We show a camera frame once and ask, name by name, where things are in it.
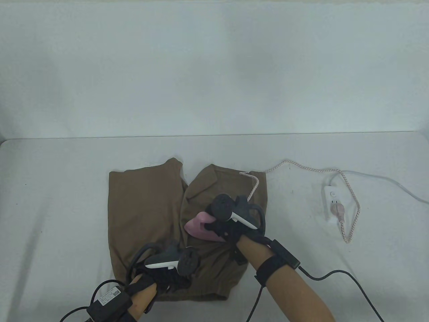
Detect person's right hand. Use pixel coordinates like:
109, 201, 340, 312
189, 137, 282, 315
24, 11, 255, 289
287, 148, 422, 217
204, 220, 268, 249

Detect person's left hand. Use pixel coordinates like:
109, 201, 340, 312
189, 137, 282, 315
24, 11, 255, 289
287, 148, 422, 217
127, 266, 201, 296

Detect pink electric iron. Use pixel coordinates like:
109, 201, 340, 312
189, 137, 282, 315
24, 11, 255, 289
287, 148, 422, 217
184, 211, 228, 243

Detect brown shorts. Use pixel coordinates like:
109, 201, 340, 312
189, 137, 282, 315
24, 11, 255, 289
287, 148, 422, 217
108, 158, 267, 301

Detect pink white braided cord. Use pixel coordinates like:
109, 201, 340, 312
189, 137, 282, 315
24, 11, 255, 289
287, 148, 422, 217
239, 160, 361, 244

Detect person's left forearm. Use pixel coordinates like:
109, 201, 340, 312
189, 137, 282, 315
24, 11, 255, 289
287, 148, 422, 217
129, 283, 157, 322

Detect person's right forearm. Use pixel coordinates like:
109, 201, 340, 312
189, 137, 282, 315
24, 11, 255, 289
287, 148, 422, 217
236, 235, 335, 322

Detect black white hand controller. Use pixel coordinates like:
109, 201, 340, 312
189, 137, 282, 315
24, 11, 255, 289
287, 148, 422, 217
209, 194, 266, 235
126, 242, 201, 277

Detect black sensor box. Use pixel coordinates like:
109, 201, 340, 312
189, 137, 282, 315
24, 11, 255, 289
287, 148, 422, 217
86, 285, 133, 322
271, 240, 300, 269

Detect white power strip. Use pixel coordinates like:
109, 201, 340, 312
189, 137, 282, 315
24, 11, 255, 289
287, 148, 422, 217
323, 184, 341, 222

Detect white table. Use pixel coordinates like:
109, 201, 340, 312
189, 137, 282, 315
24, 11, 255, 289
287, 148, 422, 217
0, 131, 429, 322

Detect black wrist strap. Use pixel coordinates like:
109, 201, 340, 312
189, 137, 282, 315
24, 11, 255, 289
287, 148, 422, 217
255, 256, 285, 286

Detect white power cable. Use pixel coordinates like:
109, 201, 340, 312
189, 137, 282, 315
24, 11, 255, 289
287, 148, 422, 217
327, 170, 429, 202

